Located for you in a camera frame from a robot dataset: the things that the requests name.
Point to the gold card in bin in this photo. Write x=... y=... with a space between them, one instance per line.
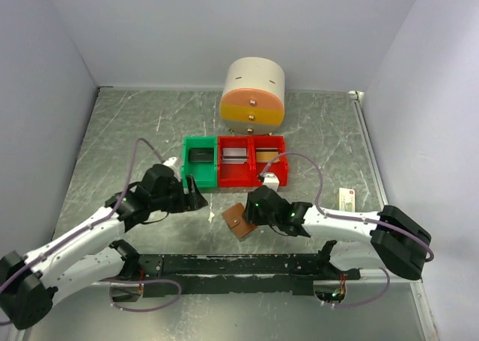
x=265 y=155

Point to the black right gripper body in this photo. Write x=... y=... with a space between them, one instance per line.
x=255 y=216

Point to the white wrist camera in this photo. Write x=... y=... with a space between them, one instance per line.
x=174 y=164
x=269 y=180

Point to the silver card in bin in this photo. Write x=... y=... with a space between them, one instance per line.
x=237 y=156

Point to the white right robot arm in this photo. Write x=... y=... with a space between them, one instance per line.
x=399 y=243

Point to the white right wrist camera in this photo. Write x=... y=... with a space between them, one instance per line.
x=269 y=180

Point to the green bin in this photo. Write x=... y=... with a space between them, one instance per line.
x=205 y=175

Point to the red bin right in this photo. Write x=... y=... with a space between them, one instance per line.
x=280 y=166

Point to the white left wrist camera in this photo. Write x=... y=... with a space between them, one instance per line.
x=174 y=164

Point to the white round drawer cabinet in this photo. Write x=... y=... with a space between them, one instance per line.
x=252 y=101

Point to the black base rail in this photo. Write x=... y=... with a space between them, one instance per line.
x=296 y=274

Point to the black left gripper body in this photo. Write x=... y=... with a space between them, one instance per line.
x=173 y=200

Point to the white small card box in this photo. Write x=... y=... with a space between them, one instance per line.
x=347 y=200

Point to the red bin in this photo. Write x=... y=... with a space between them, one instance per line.
x=280 y=166
x=231 y=175

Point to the black card in bin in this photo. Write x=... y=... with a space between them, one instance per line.
x=201 y=155

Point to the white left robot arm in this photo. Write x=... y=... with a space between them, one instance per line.
x=32 y=284

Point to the red bin middle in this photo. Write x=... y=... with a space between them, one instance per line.
x=231 y=175

